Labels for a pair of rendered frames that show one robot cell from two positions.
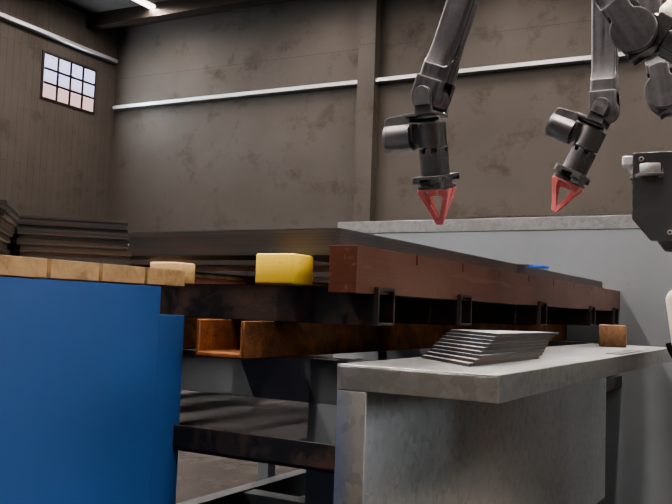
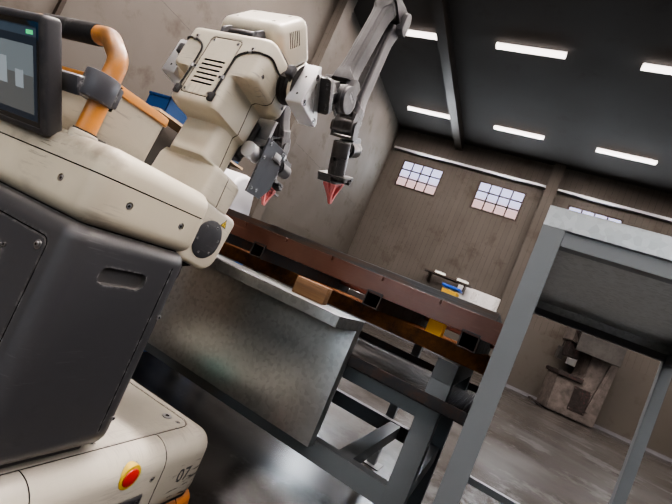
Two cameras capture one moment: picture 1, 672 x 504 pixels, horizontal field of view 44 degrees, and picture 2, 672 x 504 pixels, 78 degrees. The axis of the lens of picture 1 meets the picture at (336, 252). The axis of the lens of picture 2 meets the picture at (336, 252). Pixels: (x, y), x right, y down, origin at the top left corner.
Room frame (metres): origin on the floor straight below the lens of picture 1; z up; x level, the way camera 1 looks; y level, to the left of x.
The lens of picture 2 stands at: (1.87, -1.87, 0.76)
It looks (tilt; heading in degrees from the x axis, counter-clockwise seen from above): 4 degrees up; 86
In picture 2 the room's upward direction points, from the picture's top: 23 degrees clockwise
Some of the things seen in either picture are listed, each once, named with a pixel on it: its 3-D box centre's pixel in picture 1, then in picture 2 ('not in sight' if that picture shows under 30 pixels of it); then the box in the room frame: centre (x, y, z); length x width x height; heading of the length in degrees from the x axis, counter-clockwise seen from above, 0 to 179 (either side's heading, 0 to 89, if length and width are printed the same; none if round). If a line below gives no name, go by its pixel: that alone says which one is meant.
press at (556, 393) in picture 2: not in sight; (581, 355); (8.62, 7.06, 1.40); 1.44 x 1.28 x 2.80; 153
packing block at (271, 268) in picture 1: (284, 269); not in sight; (1.10, 0.07, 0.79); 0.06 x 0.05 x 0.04; 60
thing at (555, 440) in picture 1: (518, 462); (180, 301); (1.55, -0.35, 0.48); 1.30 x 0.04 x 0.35; 150
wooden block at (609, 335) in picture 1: (612, 335); (312, 290); (1.94, -0.65, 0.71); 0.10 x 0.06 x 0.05; 162
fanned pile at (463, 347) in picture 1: (480, 344); not in sight; (1.22, -0.22, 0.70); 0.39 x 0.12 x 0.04; 150
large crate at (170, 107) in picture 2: not in sight; (171, 111); (-0.25, 3.33, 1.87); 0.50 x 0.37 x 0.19; 63
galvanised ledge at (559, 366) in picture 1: (563, 361); (187, 247); (1.51, -0.42, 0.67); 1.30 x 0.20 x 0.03; 150
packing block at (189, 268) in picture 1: (172, 274); not in sight; (1.43, 0.28, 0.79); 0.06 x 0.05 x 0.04; 60
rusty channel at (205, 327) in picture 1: (453, 333); (280, 273); (1.83, -0.26, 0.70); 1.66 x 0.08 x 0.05; 150
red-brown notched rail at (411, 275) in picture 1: (532, 291); (266, 239); (1.74, -0.41, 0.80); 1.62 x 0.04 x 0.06; 150
